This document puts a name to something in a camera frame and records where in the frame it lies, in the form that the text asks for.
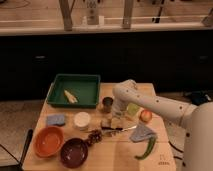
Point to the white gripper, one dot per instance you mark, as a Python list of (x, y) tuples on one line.
[(118, 108)]

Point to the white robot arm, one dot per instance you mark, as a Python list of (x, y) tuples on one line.
[(197, 120)]

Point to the green plastic tray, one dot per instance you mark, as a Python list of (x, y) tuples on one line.
[(85, 88)]

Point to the dark metal cup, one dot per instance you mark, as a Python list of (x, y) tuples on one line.
[(107, 104)]

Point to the light green cup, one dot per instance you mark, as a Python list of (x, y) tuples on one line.
[(132, 109)]

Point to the red yellow apple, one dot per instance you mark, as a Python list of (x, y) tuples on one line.
[(145, 116)]

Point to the grey blue cloth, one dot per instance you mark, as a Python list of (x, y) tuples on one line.
[(142, 133)]

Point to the dark grape bunch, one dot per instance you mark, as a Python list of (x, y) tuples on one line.
[(94, 137)]

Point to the white round container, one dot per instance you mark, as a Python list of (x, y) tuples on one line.
[(82, 120)]

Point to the green chili pepper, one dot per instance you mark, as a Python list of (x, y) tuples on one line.
[(150, 146)]

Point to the pale corn cob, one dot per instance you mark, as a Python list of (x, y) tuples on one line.
[(71, 98)]

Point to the dark maroon bowl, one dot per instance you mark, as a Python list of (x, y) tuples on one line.
[(73, 153)]

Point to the blue sponge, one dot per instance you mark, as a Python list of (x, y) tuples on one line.
[(58, 120)]

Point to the orange bowl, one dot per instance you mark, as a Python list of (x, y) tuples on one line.
[(48, 141)]

